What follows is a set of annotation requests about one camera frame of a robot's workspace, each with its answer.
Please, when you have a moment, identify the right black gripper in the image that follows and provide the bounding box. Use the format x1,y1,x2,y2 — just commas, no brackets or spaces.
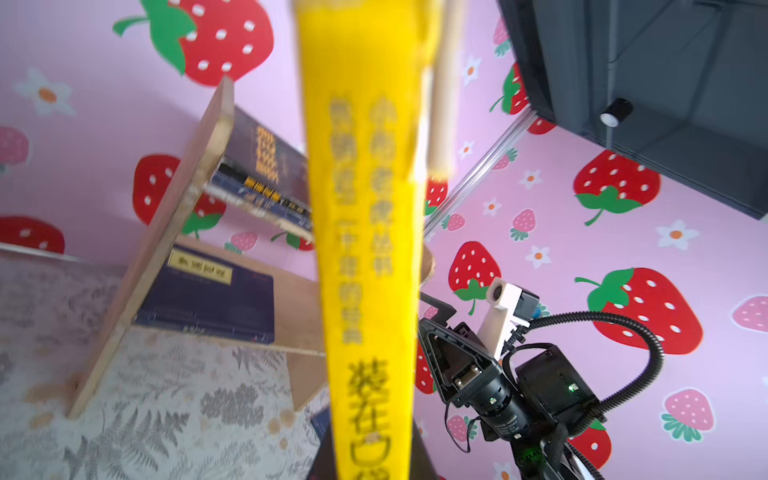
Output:
416,293,531,442

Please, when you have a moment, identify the blue book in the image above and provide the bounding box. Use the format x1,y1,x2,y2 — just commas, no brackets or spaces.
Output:
310,407,331,441
134,246,276,345

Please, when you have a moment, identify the black book yellow title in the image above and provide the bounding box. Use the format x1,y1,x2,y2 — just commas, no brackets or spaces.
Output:
225,106,309,207

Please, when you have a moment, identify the yellow cartoon cover book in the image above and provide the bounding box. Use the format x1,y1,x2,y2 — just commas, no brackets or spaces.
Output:
293,1,467,479

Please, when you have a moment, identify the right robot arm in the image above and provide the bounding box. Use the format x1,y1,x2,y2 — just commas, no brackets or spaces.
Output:
418,287,664,479

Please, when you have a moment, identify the wooden two-tier shelf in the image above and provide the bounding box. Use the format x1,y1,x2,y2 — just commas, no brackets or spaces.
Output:
65,74,436,420

